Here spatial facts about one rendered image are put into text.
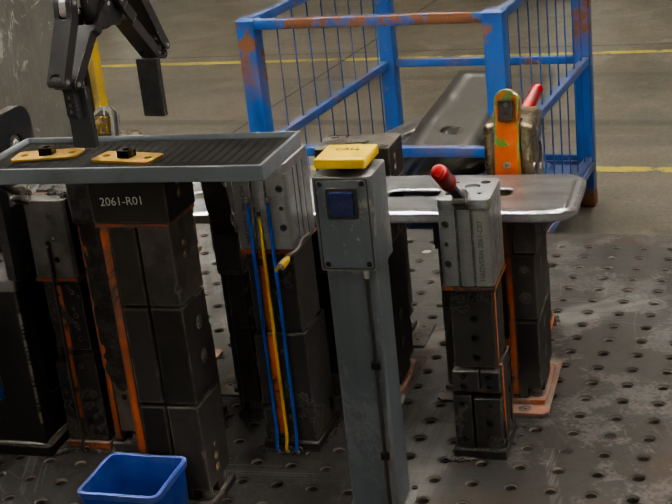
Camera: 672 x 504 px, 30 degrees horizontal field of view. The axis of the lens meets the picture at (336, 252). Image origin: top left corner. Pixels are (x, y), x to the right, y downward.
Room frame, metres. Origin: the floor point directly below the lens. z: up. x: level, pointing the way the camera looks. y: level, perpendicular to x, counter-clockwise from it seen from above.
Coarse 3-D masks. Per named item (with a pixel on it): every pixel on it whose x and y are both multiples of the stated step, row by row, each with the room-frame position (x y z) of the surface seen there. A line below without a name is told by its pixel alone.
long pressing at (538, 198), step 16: (400, 176) 1.76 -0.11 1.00; (416, 176) 1.76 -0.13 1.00; (464, 176) 1.73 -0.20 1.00; (480, 176) 1.72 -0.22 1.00; (496, 176) 1.71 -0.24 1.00; (512, 176) 1.70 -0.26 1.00; (528, 176) 1.70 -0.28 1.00; (544, 176) 1.69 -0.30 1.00; (560, 176) 1.68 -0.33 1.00; (576, 176) 1.68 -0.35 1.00; (512, 192) 1.63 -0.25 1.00; (528, 192) 1.62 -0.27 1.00; (544, 192) 1.62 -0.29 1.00; (560, 192) 1.61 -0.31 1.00; (576, 192) 1.61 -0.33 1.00; (400, 208) 1.62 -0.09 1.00; (416, 208) 1.61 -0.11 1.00; (432, 208) 1.59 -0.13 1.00; (512, 208) 1.55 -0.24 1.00; (528, 208) 1.55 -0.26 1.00; (544, 208) 1.54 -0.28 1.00; (560, 208) 1.53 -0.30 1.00; (576, 208) 1.55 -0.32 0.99
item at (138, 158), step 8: (104, 152) 1.46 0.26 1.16; (112, 152) 1.46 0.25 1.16; (120, 152) 1.42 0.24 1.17; (128, 152) 1.42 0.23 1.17; (136, 152) 1.44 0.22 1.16; (144, 152) 1.44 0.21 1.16; (96, 160) 1.43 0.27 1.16; (104, 160) 1.42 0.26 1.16; (112, 160) 1.42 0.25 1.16; (120, 160) 1.42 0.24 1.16; (128, 160) 1.41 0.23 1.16; (136, 160) 1.41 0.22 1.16; (144, 160) 1.40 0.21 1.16; (152, 160) 1.40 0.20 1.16
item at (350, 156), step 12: (348, 144) 1.39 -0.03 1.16; (360, 144) 1.38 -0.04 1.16; (372, 144) 1.37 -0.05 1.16; (324, 156) 1.35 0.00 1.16; (336, 156) 1.34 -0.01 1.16; (348, 156) 1.34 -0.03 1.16; (360, 156) 1.33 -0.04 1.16; (372, 156) 1.35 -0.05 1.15; (324, 168) 1.34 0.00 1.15; (336, 168) 1.33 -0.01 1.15; (348, 168) 1.33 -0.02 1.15; (360, 168) 1.32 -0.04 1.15
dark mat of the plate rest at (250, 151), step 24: (48, 144) 1.54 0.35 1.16; (72, 144) 1.53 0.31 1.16; (120, 144) 1.50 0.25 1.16; (144, 144) 1.49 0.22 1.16; (168, 144) 1.48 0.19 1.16; (192, 144) 1.46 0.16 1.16; (216, 144) 1.45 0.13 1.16; (240, 144) 1.44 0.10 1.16; (264, 144) 1.43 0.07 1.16; (0, 168) 1.45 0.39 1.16; (24, 168) 1.44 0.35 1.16
